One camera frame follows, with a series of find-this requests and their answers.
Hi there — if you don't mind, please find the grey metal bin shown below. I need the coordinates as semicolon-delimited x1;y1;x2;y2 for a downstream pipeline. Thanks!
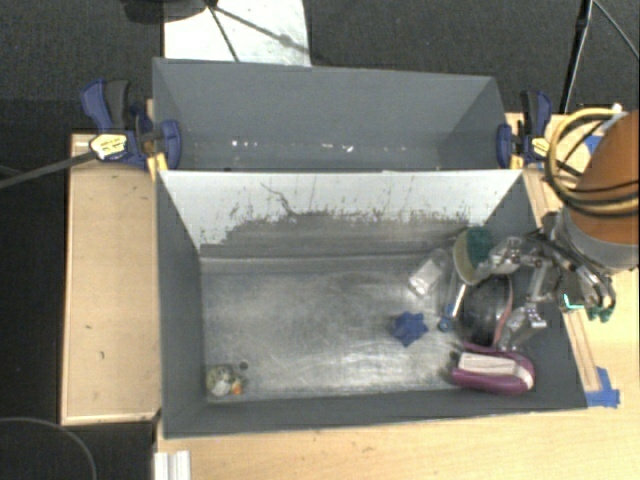
149;56;590;440

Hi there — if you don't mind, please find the green and cream scrub brush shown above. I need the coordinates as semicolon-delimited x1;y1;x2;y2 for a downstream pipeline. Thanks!
452;226;497;285

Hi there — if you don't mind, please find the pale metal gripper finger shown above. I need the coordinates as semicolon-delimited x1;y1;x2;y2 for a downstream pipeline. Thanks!
499;305;549;353
473;237;524;282

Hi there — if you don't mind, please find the black ball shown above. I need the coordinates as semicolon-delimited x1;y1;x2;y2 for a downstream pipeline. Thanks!
458;284;504;348

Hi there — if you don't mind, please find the small mottled grey ball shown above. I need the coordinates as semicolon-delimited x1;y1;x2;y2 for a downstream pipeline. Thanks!
205;364;246;398

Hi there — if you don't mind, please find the clear glass jar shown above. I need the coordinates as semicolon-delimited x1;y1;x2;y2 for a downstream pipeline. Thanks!
407;247;454;298

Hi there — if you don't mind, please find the blue star-shaped toy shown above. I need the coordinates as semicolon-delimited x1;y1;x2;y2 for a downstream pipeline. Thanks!
389;311;430;348

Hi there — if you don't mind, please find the blue and white handled tool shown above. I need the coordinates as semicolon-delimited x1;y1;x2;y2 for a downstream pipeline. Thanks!
437;282;469;333

